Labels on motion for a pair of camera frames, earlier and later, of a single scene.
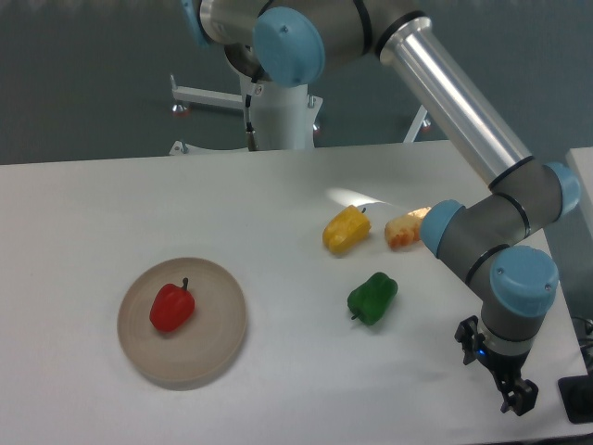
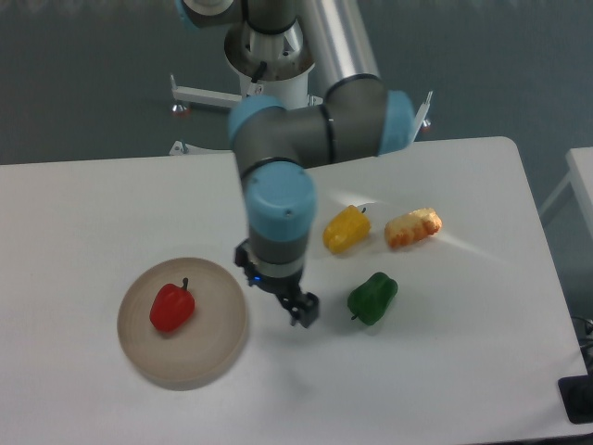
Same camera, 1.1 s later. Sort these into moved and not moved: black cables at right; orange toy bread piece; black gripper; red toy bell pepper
Moved: black gripper
Not moved: red toy bell pepper; orange toy bread piece; black cables at right
